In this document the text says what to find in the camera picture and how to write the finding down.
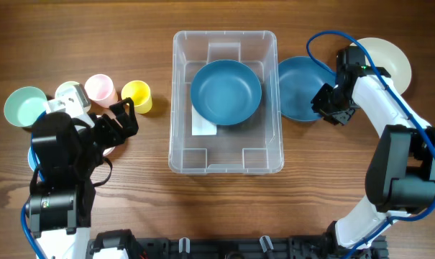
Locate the yellow cup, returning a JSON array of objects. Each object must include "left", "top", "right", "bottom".
[{"left": 121, "top": 81, "right": 152, "bottom": 114}]

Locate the blue plate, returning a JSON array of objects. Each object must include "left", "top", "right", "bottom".
[
  {"left": 190, "top": 60, "right": 262, "bottom": 126},
  {"left": 278, "top": 56, "right": 335, "bottom": 122}
]

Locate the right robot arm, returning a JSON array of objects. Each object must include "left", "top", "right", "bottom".
[{"left": 311, "top": 46, "right": 435, "bottom": 258}]

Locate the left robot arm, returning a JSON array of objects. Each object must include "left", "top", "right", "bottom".
[{"left": 20, "top": 98, "right": 139, "bottom": 258}]

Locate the white label in container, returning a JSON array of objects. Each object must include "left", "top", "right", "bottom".
[{"left": 191, "top": 106, "right": 217, "bottom": 136}]

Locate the clear plastic storage container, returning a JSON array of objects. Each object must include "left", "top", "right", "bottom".
[{"left": 168, "top": 31, "right": 284, "bottom": 175}]

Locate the pink bowl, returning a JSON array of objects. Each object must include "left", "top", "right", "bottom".
[{"left": 101, "top": 114, "right": 116, "bottom": 157}]

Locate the pink cup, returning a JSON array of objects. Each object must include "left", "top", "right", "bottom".
[{"left": 84, "top": 74, "right": 118, "bottom": 108}]

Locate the cream cup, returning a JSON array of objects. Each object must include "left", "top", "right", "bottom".
[{"left": 55, "top": 81, "right": 91, "bottom": 112}]

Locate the light blue bowl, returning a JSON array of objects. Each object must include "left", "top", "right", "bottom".
[{"left": 27, "top": 149, "right": 40, "bottom": 171}]

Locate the green bowl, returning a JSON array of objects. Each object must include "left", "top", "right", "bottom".
[{"left": 4, "top": 86, "right": 47, "bottom": 127}]

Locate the right blue cable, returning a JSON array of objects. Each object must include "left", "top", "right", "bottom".
[{"left": 306, "top": 29, "right": 435, "bottom": 259}]

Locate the blue cable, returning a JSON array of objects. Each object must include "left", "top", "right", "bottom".
[
  {"left": 20, "top": 111, "right": 49, "bottom": 259},
  {"left": 306, "top": 29, "right": 435, "bottom": 259}
]

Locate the left blue cable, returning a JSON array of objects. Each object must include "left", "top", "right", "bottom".
[{"left": 20, "top": 111, "right": 49, "bottom": 259}]

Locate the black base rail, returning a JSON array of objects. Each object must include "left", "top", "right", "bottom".
[{"left": 86, "top": 235, "right": 389, "bottom": 259}]

